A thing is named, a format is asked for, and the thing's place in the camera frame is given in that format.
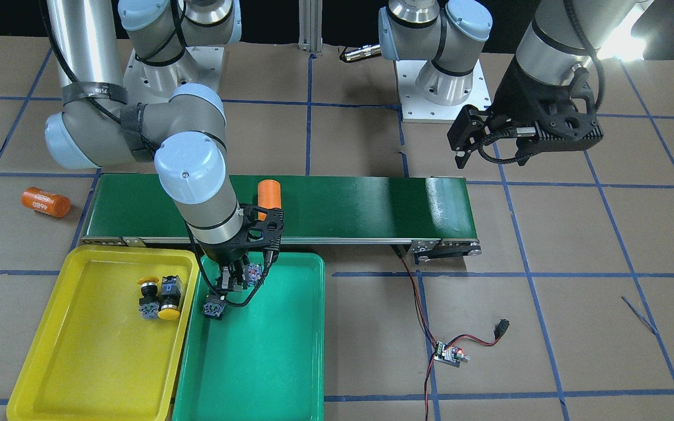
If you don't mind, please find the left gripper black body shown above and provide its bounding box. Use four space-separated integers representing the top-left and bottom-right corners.
447 60 604 167

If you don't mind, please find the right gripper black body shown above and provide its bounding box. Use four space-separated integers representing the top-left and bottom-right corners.
199 203 284 267

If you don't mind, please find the green push button switch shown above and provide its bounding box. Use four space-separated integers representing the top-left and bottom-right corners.
243 262 264 289

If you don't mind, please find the plain orange cylinder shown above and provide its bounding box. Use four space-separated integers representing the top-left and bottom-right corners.
257 179 283 210

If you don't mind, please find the orange cylinder marked 4680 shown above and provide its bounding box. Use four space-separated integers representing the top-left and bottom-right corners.
20 187 71 218

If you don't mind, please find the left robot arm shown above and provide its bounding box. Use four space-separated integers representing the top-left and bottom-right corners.
378 1 635 168

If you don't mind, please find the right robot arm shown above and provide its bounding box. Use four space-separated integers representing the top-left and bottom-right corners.
39 1 283 295

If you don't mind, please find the green plastic tray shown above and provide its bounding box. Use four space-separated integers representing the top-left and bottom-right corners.
172 251 325 420

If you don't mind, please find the green belt conveyor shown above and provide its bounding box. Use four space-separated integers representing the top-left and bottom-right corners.
78 173 481 261

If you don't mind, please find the yellow plastic tray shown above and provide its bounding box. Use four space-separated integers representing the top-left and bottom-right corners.
7 245 198 420

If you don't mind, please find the black power connector plug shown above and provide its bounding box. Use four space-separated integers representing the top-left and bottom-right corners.
494 318 509 341

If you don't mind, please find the motor controller circuit board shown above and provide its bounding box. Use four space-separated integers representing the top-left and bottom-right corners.
433 341 470 368

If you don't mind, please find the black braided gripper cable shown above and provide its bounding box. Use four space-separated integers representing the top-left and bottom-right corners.
477 0 607 165

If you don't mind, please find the aluminium frame post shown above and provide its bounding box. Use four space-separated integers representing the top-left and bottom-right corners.
298 0 323 56

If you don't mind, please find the red black power wire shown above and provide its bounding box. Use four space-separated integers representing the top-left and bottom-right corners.
393 246 504 421

